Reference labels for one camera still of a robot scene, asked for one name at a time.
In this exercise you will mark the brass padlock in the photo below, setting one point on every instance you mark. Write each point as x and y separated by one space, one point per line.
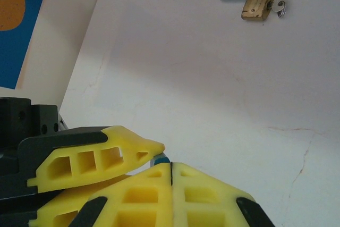
256 6

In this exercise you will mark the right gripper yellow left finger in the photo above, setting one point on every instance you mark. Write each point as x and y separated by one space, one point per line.
162 205

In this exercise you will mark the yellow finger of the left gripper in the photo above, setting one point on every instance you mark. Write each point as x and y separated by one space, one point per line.
58 211
127 144

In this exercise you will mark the blue leaf-print wall panel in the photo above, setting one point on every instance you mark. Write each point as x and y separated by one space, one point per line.
21 51

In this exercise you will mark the small dark blue chip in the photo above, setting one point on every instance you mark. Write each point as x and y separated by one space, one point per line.
160 160

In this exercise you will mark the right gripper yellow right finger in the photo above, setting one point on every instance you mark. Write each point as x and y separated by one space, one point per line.
180 205

